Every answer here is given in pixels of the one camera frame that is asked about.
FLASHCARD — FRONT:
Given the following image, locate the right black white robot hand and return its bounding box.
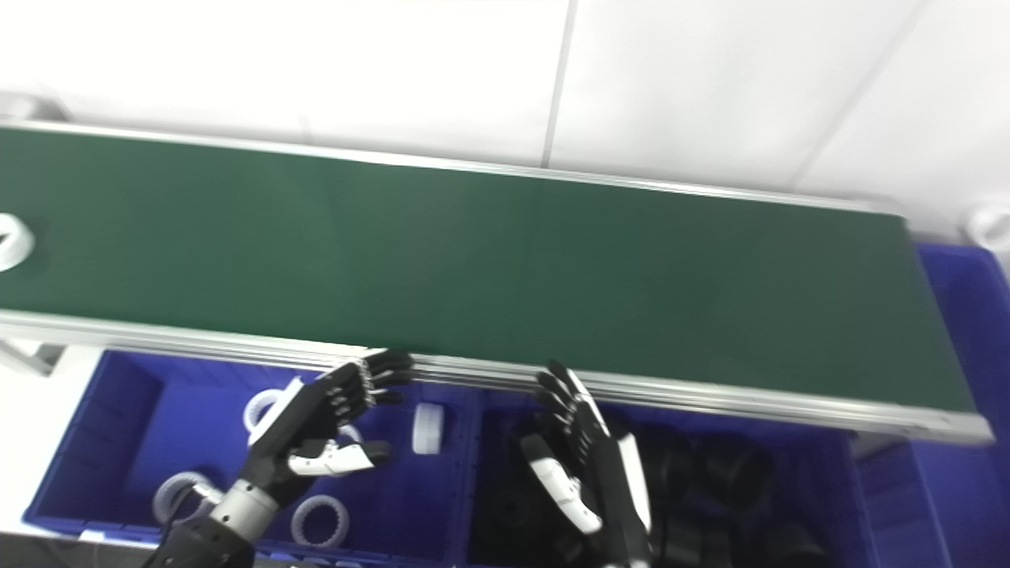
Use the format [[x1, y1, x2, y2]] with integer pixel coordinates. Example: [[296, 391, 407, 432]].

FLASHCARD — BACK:
[[517, 361, 656, 568]]

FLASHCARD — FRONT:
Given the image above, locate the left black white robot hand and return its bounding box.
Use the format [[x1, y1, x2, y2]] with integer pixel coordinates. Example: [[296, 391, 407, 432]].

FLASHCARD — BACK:
[[237, 349, 415, 510]]

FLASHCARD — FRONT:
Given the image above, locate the white disc part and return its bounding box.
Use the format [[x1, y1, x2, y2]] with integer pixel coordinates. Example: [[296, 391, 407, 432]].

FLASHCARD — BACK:
[[412, 402, 444, 456]]

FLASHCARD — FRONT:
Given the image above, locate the blue bin with white parts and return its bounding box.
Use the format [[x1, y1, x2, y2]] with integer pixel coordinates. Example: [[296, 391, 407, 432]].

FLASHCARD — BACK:
[[22, 347, 482, 568]]

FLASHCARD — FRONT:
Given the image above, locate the blue bin with black parts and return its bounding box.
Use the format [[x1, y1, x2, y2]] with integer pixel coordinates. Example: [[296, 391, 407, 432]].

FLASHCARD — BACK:
[[458, 387, 885, 568]]

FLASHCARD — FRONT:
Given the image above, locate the green conveyor belt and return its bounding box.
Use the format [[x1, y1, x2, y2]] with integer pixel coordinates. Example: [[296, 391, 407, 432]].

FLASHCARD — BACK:
[[0, 118, 995, 447]]

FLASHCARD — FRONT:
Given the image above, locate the aluminium conveyor support leg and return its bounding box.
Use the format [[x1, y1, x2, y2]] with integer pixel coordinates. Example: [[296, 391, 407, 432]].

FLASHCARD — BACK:
[[0, 338, 65, 377]]

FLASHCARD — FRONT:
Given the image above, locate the empty blue bin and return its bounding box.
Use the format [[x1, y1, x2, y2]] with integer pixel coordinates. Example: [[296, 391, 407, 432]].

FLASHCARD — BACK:
[[856, 243, 1010, 568]]

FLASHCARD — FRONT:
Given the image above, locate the grey conveyor end housing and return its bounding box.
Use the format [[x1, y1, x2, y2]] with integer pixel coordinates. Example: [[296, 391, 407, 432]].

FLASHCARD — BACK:
[[0, 92, 50, 124]]

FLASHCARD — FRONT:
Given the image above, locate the black ring part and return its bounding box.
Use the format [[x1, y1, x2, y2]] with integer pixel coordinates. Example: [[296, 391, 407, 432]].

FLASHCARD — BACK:
[[473, 481, 545, 557]]

